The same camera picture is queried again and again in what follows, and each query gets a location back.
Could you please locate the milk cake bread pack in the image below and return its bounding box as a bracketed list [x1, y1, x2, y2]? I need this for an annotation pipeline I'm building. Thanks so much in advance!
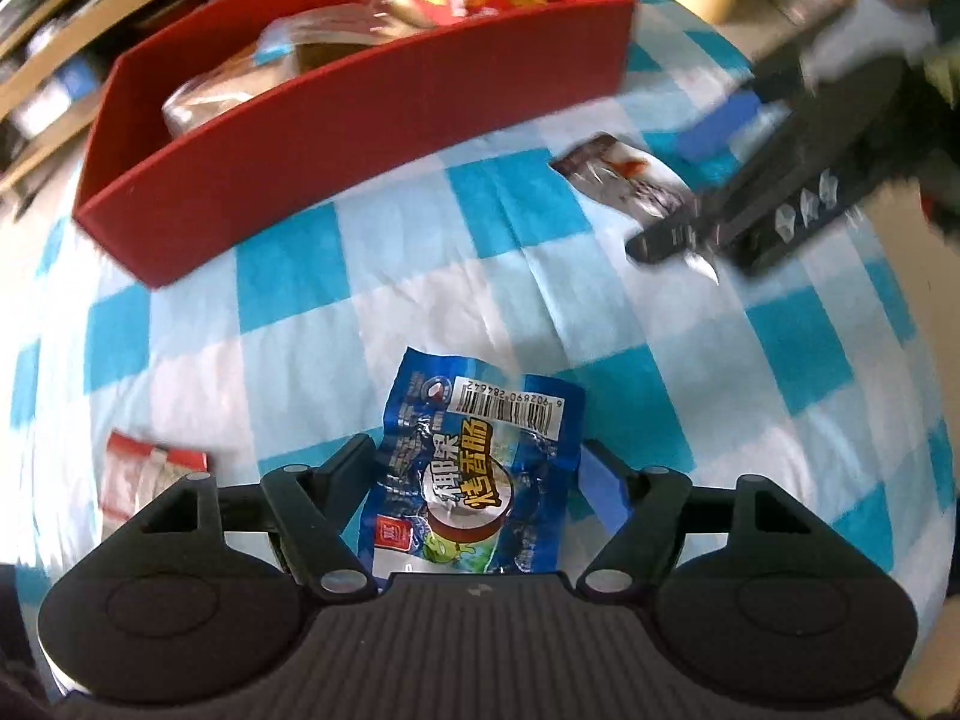
[159, 7, 392, 140]

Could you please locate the red white long packet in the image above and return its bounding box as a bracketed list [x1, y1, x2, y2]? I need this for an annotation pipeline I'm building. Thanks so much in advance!
[98, 431, 208, 539]

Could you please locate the round bun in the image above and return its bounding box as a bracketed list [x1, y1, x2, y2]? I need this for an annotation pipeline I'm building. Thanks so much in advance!
[386, 0, 439, 29]

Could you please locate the white red small snack packet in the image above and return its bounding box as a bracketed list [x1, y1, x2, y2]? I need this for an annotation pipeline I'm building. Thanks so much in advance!
[548, 131, 723, 286]

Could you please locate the red cardboard box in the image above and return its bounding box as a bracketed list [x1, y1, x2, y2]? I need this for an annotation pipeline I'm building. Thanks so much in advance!
[73, 0, 636, 288]

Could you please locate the wooden TV stand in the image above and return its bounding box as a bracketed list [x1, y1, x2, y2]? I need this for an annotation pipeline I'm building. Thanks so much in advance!
[0, 0, 226, 197]

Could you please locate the blue white checkered cloth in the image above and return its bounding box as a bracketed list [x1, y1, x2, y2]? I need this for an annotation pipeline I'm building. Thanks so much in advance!
[2, 0, 955, 624]

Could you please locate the dark meat floss bread pack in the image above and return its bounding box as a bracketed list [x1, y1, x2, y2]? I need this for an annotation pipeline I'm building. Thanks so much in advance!
[252, 2, 421, 73]

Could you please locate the blue sausage snack pack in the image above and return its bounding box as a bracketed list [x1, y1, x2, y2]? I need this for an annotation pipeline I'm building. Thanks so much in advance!
[358, 349, 586, 582]

